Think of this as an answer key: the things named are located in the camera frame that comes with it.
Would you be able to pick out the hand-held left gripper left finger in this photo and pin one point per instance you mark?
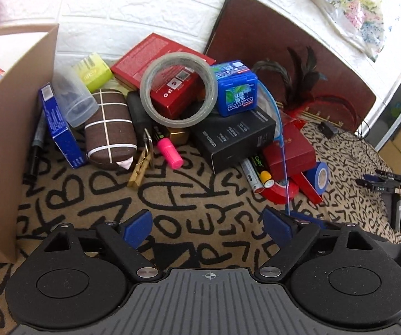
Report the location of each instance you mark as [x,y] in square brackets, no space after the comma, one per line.
[138,228]

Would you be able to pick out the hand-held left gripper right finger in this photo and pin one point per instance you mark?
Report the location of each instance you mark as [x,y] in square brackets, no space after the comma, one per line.
[279,228]

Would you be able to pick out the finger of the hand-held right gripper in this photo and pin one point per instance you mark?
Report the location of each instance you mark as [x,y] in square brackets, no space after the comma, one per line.
[378,185]
[389,173]

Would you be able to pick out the brown cardboard box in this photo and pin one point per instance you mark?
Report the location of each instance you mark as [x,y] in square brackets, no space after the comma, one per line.
[8,153]

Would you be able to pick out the clear plastic container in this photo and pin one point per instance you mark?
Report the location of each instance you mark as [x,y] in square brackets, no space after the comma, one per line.
[74,101]

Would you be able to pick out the red tape roll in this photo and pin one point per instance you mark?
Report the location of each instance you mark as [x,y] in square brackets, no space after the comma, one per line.
[277,195]

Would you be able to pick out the red box tray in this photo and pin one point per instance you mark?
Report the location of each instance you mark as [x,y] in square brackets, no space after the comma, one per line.
[308,188]

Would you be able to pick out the yellow cap marker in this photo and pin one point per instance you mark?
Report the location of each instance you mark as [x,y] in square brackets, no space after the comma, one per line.
[265,174]

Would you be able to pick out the white marker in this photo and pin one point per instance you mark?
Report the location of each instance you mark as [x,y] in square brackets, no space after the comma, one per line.
[252,178]

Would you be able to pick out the wooden clothespin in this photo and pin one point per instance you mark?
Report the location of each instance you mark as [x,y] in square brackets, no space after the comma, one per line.
[139,169]

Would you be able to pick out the blue tape roll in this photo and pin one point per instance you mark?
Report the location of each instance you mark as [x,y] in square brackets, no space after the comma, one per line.
[314,178]

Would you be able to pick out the letter print tablecloth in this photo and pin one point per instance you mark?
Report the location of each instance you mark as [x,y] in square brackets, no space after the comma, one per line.
[193,199]

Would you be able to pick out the black power adapter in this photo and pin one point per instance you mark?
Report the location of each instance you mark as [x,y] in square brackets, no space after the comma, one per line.
[328,129]

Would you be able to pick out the red gift box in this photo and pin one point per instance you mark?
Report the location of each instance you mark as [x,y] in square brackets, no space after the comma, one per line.
[296,150]

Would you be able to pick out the pink marker cap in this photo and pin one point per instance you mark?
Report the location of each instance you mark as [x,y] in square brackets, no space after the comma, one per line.
[170,153]

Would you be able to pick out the metal clip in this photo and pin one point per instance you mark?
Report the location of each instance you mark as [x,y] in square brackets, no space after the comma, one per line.
[148,139]

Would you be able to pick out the black box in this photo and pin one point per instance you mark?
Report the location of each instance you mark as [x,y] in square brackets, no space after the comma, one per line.
[235,139]

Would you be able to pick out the gold box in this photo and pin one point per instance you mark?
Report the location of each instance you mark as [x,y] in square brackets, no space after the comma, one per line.
[179,136]

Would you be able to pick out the brown checked pouch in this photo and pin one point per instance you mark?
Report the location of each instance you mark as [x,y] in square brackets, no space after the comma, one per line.
[109,129]

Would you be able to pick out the black pouch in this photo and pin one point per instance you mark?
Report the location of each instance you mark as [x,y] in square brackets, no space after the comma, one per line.
[138,115]

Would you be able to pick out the small blue box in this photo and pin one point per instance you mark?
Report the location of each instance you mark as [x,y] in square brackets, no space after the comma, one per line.
[60,129]

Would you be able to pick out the clear tape roll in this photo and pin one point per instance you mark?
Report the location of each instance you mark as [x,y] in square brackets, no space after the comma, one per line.
[146,101]

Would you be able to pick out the black feather red headband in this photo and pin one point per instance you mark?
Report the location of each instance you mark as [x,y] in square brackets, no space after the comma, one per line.
[305,76]

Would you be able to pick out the black marker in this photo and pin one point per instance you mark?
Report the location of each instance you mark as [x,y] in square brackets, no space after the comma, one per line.
[35,146]

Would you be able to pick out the small red box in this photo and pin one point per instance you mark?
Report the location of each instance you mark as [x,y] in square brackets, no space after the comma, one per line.
[172,94]

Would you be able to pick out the blue mint box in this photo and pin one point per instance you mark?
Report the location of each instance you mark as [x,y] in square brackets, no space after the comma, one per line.
[237,90]

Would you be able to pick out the yellow-green box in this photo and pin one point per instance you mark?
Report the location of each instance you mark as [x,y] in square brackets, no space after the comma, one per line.
[94,71]

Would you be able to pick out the floral plastic bag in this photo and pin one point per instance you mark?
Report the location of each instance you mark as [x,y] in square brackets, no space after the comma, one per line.
[354,10]

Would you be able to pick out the flat red box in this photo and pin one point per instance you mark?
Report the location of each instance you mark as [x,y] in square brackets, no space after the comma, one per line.
[137,59]

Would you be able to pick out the brown wooden board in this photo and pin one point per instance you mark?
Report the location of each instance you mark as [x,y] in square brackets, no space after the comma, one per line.
[256,31]

